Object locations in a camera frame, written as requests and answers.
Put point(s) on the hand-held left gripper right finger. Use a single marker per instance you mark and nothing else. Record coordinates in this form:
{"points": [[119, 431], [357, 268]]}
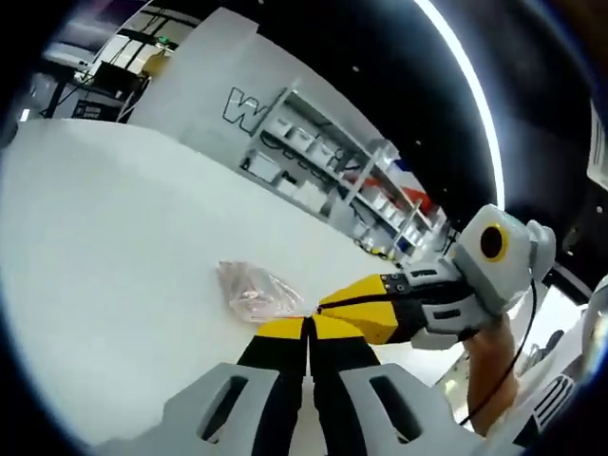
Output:
{"points": [[361, 404]]}

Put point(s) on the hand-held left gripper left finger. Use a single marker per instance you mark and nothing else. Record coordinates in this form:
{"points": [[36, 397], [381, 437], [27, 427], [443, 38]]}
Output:
{"points": [[228, 399]]}

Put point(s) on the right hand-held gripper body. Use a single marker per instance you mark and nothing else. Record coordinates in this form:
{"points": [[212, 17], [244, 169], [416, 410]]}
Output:
{"points": [[510, 271]]}

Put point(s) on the clear resealable bag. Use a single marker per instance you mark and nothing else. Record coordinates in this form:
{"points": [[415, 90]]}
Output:
{"points": [[252, 290]]}

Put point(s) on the small yellow white device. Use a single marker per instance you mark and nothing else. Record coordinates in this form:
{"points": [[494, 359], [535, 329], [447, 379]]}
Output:
{"points": [[377, 249]]}

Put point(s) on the person's white shirt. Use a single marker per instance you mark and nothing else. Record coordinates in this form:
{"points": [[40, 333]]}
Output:
{"points": [[586, 351]]}

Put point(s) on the grey metal shelving unit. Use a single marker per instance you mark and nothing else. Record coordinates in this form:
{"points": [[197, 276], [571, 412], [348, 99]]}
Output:
{"points": [[332, 157]]}

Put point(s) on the rows of white storage bins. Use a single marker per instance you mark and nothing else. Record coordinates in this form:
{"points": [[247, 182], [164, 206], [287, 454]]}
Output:
{"points": [[304, 138]]}

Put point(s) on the white ceiling light strip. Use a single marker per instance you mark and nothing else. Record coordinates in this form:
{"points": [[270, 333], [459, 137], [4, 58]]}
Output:
{"points": [[480, 95]]}

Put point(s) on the yellow hanging object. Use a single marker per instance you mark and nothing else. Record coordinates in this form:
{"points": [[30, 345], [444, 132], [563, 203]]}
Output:
{"points": [[159, 62]]}

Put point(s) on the black cabinet with label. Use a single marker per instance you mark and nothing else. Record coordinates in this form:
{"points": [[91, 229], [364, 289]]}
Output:
{"points": [[95, 110]]}

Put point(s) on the black monitor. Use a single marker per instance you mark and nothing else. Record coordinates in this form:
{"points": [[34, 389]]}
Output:
{"points": [[116, 73]]}

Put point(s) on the grey desk with black legs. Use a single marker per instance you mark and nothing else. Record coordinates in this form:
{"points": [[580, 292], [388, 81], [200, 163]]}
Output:
{"points": [[59, 95]]}

